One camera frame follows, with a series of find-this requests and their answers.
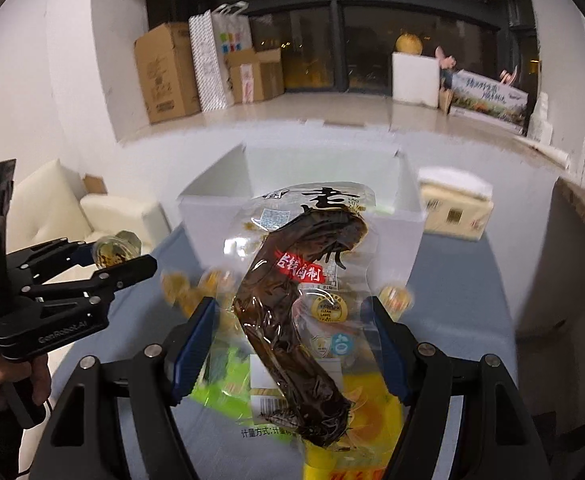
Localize patterned white paper bag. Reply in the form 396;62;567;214
188;10;236;112

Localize large cardboard box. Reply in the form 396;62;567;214
133;22;203;125

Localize small cardboard box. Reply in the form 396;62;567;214
225;49;286;106

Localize white storage box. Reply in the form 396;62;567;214
176;142;427;286

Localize orange pumpkin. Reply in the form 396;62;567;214
395;32;425;56

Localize printed long carton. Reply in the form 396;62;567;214
449;69;530;133

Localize white cube box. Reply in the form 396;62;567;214
391;51;443;108

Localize green snack packet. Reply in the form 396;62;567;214
192;345;253;418

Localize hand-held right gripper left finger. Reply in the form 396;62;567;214
30;296;219;480

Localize white bag with coloured squares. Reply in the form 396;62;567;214
211;2;253;106

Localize stack of white paper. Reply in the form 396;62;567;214
527;92;555;143

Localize rolled white paper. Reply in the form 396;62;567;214
515;135;570;170

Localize clear packet of dark brown snack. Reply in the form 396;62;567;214
222;180;378;453

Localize yellow snack packet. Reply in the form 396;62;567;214
302;370;408;480

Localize beige tissue pack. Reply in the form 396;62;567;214
417;166;495;242

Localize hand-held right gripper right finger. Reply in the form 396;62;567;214
362;295;553;480

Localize cream sofa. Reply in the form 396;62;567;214
7;159;173;261

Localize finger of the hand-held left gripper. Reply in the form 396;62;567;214
5;237;98;286
20;254;158;311

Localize brown-topped cabinet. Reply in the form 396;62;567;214
517;177;585;441

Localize black-framed window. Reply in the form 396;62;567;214
145;0;543;96

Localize cardboard piece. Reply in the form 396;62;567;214
83;174;109;196

